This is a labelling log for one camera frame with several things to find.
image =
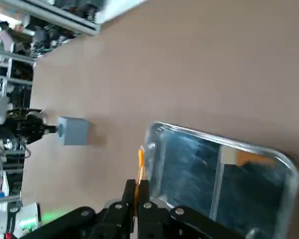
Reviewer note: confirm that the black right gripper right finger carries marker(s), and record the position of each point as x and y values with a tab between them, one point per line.
159	224

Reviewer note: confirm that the grey part base block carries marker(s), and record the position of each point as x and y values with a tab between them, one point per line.
74	132

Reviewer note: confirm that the aluminium camera post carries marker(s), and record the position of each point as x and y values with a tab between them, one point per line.
72	21

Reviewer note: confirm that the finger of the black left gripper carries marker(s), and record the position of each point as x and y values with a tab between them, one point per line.
27	138
35	124

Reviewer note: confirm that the shiny metal tray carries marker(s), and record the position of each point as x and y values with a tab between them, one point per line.
189	169

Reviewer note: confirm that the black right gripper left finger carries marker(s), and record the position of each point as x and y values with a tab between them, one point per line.
109	221

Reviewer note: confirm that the cluttered storage shelf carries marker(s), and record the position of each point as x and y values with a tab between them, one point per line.
17	72

